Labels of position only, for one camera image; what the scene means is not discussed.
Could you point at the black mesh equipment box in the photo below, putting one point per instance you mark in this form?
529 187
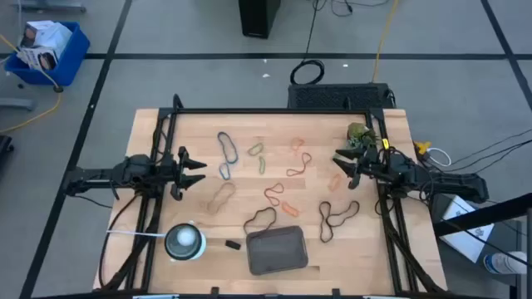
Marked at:
338 96

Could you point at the large blue rubber band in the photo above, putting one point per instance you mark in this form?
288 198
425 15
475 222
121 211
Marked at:
237 157

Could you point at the black metal bar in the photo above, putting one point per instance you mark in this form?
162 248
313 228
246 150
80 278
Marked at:
482 216

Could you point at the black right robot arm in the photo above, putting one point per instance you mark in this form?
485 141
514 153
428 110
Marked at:
440 180

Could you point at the white plastic bottle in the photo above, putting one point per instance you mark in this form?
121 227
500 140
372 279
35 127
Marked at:
505 263

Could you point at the large white cardboard box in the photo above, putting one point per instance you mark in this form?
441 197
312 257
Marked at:
50 35

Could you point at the small printed white box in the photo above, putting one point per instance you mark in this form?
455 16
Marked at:
39 58

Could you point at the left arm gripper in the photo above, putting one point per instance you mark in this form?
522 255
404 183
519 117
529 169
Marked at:
178 170

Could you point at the red rubber band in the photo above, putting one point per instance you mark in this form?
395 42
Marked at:
266 193

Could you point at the blue plastic crate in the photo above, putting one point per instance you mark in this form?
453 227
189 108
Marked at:
70 62

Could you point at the large tan rubber band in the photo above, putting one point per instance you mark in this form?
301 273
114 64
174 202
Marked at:
234 189

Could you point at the flat white box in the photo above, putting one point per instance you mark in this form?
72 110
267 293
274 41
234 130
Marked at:
467 228

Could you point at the reddish brown rubber band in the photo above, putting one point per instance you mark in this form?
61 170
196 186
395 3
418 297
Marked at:
291 174

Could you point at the black computer tower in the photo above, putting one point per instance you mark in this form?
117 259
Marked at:
258 18

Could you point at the yellow clip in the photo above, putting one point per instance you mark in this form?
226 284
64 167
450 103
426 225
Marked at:
422 146

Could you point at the small blue rubber band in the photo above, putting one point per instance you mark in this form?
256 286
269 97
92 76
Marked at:
220 171

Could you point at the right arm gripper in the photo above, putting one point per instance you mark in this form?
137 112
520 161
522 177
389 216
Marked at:
369 164

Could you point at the grey metal stand base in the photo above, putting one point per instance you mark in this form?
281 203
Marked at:
16 104
50 7

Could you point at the white and dark cylinder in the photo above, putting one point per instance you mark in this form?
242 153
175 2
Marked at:
185 241

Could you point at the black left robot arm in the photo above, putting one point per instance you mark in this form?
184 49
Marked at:
133 168

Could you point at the small spiky green plant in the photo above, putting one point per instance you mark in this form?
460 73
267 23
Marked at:
361 133

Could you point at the narrow green rubber band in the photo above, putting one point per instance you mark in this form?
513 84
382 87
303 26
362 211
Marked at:
262 165

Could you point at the dark brown rubber band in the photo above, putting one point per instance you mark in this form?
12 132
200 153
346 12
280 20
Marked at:
262 209

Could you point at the translucent grey plastic bin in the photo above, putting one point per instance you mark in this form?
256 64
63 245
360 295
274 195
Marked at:
276 251

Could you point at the small black block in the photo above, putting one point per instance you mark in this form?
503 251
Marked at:
233 244

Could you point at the pale orange rubber band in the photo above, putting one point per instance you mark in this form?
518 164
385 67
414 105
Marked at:
335 182
297 139

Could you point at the green looped rubber band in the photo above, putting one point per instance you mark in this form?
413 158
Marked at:
249 151

